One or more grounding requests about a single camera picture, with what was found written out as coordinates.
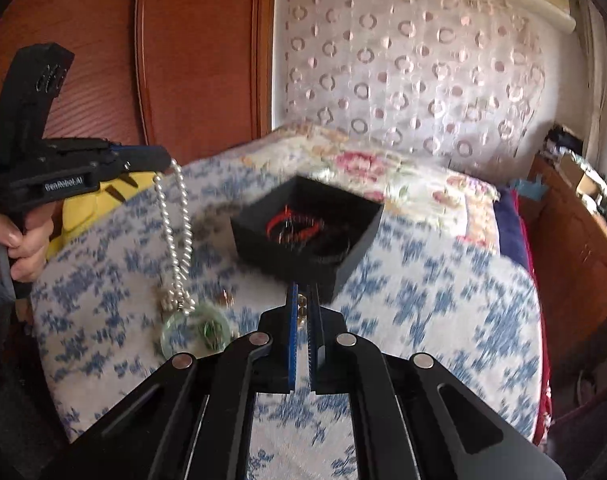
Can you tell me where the small copper flower earring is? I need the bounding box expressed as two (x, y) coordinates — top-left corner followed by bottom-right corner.
(218, 288), (235, 307)

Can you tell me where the pink floral quilt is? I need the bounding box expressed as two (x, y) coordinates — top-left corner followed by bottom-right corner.
(235, 122), (500, 254)

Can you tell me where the wooden side cabinet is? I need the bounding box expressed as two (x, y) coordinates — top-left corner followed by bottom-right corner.
(527, 156), (607, 386)

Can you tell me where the white pearl necklace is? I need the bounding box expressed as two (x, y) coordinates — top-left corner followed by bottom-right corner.
(152, 158), (198, 316)

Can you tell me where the person's left hand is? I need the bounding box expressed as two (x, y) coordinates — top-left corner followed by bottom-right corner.
(0, 204), (57, 283)

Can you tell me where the red string bracelet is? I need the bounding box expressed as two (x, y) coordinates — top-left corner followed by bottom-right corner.
(265, 209), (327, 246)

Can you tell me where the green jade pendant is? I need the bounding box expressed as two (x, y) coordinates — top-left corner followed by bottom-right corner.
(160, 304), (232, 359)

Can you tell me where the yellow plush toy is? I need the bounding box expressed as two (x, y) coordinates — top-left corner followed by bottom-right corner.
(46, 172), (154, 260)

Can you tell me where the black jewelry box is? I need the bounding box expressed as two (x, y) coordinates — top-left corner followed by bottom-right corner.
(230, 176), (384, 304)

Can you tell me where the circle patterned lace headboard cover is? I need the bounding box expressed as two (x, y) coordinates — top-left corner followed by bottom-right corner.
(284, 0), (545, 179)

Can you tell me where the navy blue blanket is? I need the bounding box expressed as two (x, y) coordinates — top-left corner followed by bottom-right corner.
(493, 188), (531, 272)

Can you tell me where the red wooden wardrobe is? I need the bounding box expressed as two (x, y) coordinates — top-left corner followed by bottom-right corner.
(0, 0), (274, 163)

